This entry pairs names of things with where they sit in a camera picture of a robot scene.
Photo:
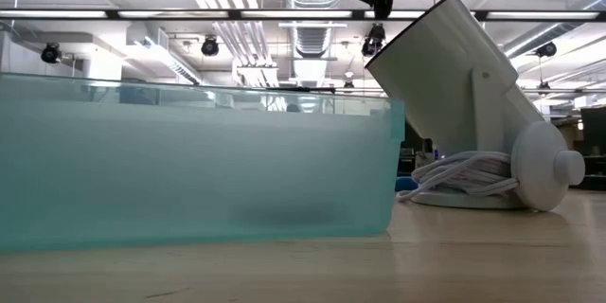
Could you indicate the white cylindrical desk lamp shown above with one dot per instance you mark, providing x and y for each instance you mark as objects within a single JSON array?
[{"x": 440, "y": 80}]

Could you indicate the dark desk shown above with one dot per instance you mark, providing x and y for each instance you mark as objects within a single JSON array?
[{"x": 594, "y": 172}]

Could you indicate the dark monitor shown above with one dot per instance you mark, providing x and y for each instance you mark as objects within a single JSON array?
[{"x": 594, "y": 128}]

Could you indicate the translucent green plastic bin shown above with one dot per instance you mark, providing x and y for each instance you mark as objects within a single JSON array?
[{"x": 189, "y": 175}]

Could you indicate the black hanging spotlight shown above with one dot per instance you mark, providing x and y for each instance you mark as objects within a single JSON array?
[
  {"x": 209, "y": 46},
  {"x": 374, "y": 40},
  {"x": 547, "y": 48},
  {"x": 49, "y": 53}
]

